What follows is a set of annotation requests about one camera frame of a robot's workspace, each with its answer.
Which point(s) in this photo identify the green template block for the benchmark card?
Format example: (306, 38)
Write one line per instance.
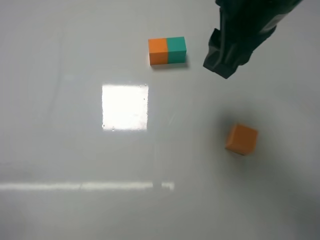
(177, 50)

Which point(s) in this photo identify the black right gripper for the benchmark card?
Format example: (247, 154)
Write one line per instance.
(244, 26)

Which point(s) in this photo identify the orange cube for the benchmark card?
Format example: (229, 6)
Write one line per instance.
(242, 139)

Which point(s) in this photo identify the orange template block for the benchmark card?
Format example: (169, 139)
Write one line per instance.
(158, 51)

